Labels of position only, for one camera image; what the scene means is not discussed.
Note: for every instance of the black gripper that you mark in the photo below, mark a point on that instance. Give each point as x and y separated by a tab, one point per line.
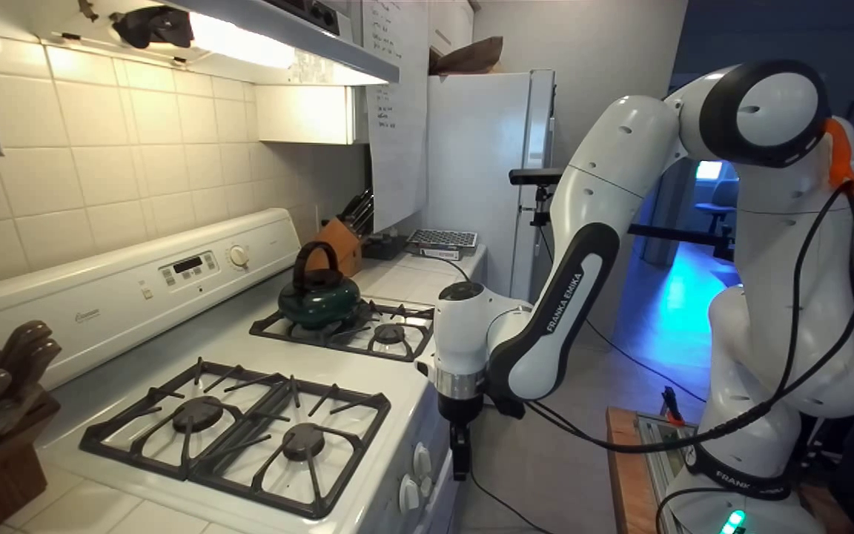
461	414

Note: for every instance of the white stove knob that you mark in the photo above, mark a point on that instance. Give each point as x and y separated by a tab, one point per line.
407	493
424	464

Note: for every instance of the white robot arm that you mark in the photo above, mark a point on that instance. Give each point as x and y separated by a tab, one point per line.
781	340

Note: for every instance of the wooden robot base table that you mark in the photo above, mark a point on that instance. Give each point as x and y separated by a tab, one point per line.
630	478

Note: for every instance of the white gas stove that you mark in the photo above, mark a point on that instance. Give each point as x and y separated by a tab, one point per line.
140	315

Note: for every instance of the rear black burner grate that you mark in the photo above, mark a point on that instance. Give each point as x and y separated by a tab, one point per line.
385	329

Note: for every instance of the black burner grate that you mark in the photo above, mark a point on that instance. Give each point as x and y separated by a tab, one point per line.
262	436
385	329

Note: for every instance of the front black burner grate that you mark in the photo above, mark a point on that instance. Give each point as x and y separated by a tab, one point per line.
262	436

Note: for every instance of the dark green kettle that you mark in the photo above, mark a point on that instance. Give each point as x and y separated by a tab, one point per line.
320	294

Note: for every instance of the far wooden knife block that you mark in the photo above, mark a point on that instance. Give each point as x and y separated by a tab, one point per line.
348	229

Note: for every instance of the white refrigerator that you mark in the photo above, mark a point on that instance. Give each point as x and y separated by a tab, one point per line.
481	128

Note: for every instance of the range hood with light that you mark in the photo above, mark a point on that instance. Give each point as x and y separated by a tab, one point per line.
305	43

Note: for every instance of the black camera on hood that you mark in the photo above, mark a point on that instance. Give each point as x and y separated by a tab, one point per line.
152	24

